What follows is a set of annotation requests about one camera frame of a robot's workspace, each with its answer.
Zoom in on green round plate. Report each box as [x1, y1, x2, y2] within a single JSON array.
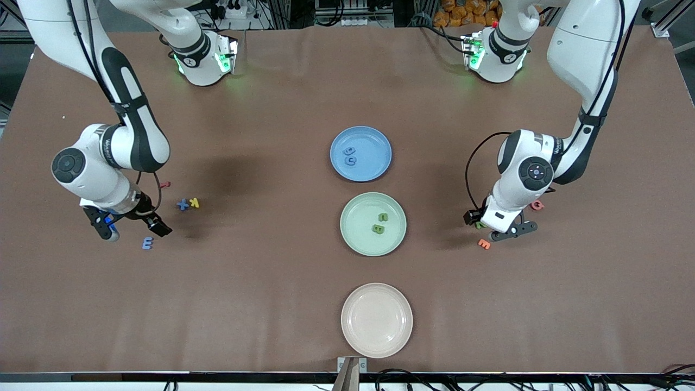
[[340, 192, 407, 257]]

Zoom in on blue round plate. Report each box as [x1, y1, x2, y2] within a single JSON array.
[[330, 125, 393, 182]]

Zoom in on beige round plate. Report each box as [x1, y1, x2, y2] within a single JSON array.
[[340, 282, 414, 359]]

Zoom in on brown table cover sheet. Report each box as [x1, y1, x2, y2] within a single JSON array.
[[0, 24, 695, 374]]

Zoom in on orange mesh bag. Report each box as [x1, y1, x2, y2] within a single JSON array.
[[434, 0, 500, 28]]

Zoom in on white power strip with plugs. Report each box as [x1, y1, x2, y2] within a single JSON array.
[[211, 0, 261, 20]]

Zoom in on long white power strip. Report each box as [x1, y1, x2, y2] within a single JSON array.
[[315, 14, 394, 28]]

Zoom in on tangled black cables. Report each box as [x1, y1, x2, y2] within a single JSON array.
[[375, 364, 695, 391]]

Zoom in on grey metal bracket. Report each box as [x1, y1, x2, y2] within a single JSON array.
[[337, 356, 368, 391]]

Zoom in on aluminium frame profile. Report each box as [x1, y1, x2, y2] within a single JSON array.
[[643, 0, 695, 55]]

